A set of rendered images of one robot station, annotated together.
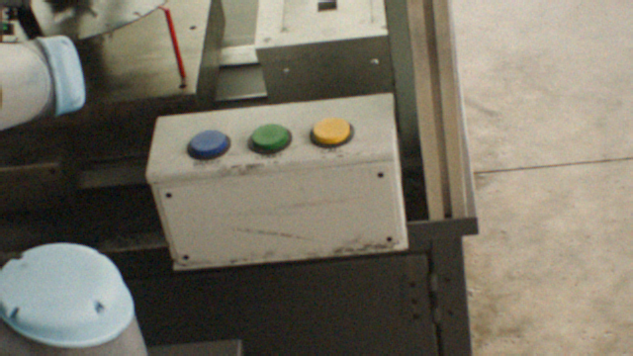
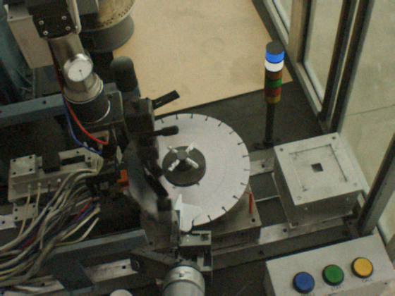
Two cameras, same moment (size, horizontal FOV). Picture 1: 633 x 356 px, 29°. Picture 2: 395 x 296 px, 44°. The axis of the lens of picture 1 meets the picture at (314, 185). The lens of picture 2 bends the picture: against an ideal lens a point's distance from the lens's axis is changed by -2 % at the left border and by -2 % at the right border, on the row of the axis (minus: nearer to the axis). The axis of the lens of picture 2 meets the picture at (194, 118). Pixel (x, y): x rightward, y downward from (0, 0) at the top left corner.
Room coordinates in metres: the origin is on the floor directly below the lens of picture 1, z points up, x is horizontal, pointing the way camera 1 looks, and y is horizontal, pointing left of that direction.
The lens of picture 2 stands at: (0.83, 0.38, 2.02)
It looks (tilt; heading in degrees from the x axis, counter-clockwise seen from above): 53 degrees down; 346
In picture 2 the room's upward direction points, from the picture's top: 7 degrees counter-clockwise
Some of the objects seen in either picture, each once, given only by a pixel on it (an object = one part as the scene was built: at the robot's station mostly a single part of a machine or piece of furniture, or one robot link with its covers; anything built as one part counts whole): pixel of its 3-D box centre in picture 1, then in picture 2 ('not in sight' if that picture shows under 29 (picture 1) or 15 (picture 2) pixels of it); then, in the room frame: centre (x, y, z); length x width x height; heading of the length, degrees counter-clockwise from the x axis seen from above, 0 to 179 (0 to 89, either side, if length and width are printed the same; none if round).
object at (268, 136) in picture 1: (270, 140); (333, 275); (1.11, 0.04, 0.90); 0.04 x 0.04 x 0.02
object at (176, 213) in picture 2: not in sight; (177, 231); (1.26, 0.34, 1.09); 0.09 x 0.02 x 0.05; 161
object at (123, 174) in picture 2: not in sight; (108, 183); (1.51, 0.46, 0.95); 0.10 x 0.03 x 0.07; 82
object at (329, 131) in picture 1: (331, 134); (362, 268); (1.10, -0.03, 0.90); 0.04 x 0.04 x 0.02
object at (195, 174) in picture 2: not in sight; (183, 163); (1.48, 0.27, 0.96); 0.11 x 0.11 x 0.03
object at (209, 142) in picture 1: (209, 146); (303, 282); (1.12, 0.11, 0.90); 0.04 x 0.04 x 0.02
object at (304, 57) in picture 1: (334, 52); (313, 181); (1.38, -0.06, 0.82); 0.18 x 0.18 x 0.15; 82
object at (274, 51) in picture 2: not in sight; (274, 51); (1.58, -0.02, 1.14); 0.05 x 0.04 x 0.03; 172
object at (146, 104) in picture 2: not in sight; (142, 128); (1.46, 0.34, 1.17); 0.06 x 0.05 x 0.20; 73
